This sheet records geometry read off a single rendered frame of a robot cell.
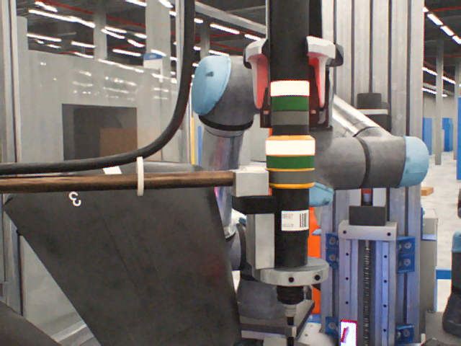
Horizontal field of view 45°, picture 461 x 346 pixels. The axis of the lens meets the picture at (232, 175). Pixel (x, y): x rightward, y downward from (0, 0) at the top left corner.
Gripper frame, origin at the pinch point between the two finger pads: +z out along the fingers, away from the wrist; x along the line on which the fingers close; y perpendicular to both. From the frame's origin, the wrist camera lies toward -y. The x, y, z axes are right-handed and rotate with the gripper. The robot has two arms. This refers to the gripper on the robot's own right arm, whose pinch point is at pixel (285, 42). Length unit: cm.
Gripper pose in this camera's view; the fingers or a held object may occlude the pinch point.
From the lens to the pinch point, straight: 49.3
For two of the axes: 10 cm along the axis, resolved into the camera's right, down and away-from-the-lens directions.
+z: -1.8, 0.7, -9.8
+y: 0.1, 10.0, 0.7
